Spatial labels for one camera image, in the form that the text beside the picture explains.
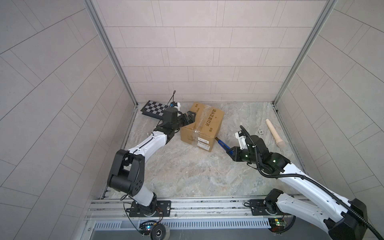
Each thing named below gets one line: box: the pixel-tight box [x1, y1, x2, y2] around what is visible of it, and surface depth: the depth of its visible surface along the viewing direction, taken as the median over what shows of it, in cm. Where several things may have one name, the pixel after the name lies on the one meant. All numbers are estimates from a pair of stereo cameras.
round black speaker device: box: [139, 220, 171, 240], surface depth 59 cm
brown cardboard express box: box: [180, 102, 225, 152], surface depth 86 cm
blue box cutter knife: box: [214, 137, 234, 155], surface depth 80 cm
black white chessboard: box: [140, 100, 169, 120], surface depth 111 cm
